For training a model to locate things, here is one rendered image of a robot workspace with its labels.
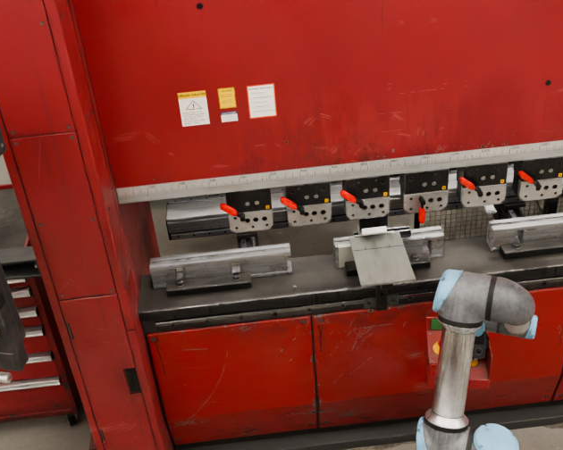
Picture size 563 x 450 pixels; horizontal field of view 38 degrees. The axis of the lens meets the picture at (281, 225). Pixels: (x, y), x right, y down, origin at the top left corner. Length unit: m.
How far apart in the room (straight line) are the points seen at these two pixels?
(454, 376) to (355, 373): 1.00
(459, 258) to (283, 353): 0.73
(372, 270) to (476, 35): 0.82
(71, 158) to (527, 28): 1.40
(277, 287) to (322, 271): 0.18
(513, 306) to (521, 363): 1.21
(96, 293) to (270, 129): 0.77
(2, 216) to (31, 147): 0.97
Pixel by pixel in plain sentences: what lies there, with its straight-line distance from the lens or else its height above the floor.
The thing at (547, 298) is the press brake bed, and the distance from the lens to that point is 3.10.
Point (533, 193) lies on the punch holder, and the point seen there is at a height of 1.12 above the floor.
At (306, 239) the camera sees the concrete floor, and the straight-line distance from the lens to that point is 4.52.
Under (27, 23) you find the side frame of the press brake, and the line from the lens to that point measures 2.23.
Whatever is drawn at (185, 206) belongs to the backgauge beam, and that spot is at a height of 0.98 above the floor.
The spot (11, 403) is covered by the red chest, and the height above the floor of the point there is 0.23.
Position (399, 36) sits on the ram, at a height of 1.74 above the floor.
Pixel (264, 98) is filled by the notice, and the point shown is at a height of 1.59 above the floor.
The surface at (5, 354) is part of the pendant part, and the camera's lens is 2.20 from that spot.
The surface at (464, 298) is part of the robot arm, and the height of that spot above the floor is 1.35.
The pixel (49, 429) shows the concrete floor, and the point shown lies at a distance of 3.79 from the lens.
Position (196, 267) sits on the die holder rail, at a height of 0.95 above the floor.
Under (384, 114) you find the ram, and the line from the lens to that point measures 2.60.
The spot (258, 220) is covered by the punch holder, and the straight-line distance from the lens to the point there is 2.75.
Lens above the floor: 2.73
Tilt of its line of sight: 36 degrees down
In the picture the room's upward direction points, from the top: 5 degrees counter-clockwise
